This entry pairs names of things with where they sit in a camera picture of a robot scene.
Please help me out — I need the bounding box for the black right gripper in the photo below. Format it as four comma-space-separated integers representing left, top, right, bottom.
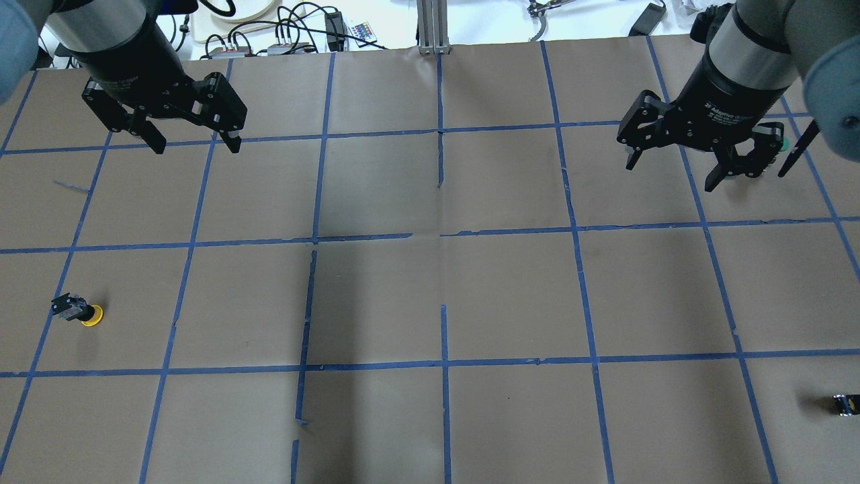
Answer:
617, 74, 785, 193

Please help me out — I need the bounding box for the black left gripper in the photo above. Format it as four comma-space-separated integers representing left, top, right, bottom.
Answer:
82, 71, 248, 155

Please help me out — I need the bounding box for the yellow push button switch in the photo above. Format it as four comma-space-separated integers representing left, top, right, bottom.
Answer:
51, 293, 104, 327

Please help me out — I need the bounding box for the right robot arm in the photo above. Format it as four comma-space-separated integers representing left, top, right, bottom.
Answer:
617, 1, 858, 192

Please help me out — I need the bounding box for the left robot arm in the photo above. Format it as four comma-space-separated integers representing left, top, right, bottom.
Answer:
1, 1, 248, 154

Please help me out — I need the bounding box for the black antenna rod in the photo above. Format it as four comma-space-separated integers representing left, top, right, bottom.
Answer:
777, 119, 820, 178

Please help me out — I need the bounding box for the black power adapter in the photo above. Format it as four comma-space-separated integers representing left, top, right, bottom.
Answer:
628, 1, 667, 37

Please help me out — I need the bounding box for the small remote control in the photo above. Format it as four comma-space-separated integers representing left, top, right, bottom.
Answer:
349, 22, 377, 42

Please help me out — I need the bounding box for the aluminium frame post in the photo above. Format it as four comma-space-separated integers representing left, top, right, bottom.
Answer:
417, 0, 451, 55

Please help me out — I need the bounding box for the black switch block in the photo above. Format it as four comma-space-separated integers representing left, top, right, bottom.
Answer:
832, 393, 860, 417

